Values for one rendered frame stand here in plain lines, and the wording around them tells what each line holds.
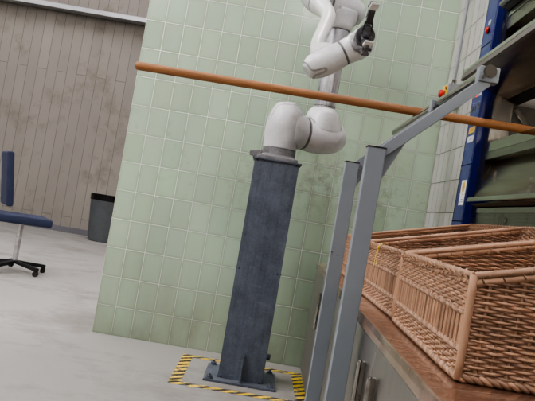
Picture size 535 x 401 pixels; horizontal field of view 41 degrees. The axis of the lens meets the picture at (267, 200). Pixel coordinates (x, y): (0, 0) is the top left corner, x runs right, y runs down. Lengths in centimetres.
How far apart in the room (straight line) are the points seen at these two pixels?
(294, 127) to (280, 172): 21
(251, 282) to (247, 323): 18
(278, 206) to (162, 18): 127
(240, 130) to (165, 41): 60
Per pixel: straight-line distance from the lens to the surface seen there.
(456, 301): 109
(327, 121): 329
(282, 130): 318
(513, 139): 262
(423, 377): 102
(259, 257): 315
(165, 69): 249
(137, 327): 379
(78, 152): 1033
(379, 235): 276
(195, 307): 373
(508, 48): 240
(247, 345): 320
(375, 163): 160
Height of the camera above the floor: 77
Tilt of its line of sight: 1 degrees up
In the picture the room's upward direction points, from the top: 10 degrees clockwise
